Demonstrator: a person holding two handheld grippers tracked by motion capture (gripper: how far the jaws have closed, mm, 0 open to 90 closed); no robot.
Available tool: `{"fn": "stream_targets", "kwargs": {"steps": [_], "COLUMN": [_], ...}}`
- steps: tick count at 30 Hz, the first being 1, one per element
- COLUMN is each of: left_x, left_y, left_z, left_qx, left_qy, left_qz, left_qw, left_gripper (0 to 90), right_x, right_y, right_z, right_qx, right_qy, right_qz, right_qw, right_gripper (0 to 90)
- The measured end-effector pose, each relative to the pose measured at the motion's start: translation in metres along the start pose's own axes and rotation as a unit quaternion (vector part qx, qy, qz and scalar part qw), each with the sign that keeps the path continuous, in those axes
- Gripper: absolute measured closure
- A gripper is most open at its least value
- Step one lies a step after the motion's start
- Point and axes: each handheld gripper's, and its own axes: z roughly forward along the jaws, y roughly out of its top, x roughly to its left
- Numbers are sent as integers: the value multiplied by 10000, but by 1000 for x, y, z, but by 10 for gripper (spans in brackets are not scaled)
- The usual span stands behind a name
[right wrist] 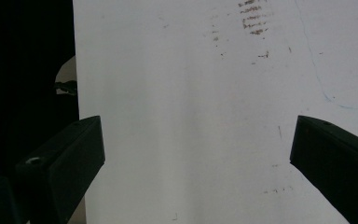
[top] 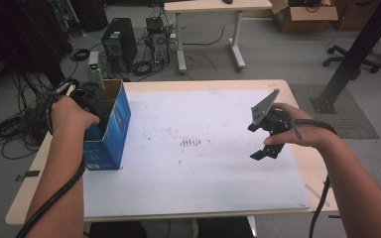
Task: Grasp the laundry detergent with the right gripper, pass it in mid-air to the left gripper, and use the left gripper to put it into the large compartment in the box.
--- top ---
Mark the white device with green light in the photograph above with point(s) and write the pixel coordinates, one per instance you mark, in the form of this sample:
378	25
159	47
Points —
93	59

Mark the person's left leg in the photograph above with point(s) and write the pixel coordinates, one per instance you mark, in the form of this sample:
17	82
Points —
119	230

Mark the person's right leg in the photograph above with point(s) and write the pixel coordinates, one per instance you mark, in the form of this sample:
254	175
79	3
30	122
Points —
225	228

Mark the white desk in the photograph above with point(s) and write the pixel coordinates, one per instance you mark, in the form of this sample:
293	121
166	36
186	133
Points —
211	6

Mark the grey floor mat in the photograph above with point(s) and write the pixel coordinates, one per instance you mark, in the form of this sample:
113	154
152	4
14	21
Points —
354	125

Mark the open cardboard box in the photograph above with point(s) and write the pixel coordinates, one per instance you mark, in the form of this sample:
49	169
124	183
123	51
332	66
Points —
306	16

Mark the open computer case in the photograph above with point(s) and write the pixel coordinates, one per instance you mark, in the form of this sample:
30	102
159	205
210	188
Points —
158	46

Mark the person's right hand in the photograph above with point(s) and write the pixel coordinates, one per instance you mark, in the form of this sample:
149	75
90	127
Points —
304	132

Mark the beige tape strip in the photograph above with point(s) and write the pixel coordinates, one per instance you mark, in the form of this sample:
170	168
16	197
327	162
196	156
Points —
316	195

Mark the person's left hand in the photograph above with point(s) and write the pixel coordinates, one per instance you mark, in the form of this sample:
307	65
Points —
71	115

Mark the blue cardboard box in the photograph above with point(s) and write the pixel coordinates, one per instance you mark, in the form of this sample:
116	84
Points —
112	142

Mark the white table mat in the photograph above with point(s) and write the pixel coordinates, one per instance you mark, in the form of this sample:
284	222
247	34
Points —
195	181

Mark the white table leg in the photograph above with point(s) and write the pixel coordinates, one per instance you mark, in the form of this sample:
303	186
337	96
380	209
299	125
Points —
252	228

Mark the black office chair base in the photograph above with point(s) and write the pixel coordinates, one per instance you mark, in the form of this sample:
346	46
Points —
350	59

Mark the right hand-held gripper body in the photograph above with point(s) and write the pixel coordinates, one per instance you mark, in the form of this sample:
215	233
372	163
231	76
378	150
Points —
271	119

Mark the black tape strip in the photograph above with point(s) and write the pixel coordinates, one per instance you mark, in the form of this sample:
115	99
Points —
28	174

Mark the black metal post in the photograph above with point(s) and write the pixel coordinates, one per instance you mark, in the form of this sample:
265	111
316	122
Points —
360	49

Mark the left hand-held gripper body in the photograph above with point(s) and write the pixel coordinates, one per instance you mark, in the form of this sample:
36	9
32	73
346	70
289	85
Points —
92	102

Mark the person's leg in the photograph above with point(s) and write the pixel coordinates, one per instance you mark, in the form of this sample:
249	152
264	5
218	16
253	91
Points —
119	230
225	228

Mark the black computer tower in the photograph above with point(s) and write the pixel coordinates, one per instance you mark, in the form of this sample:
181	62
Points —
119	39

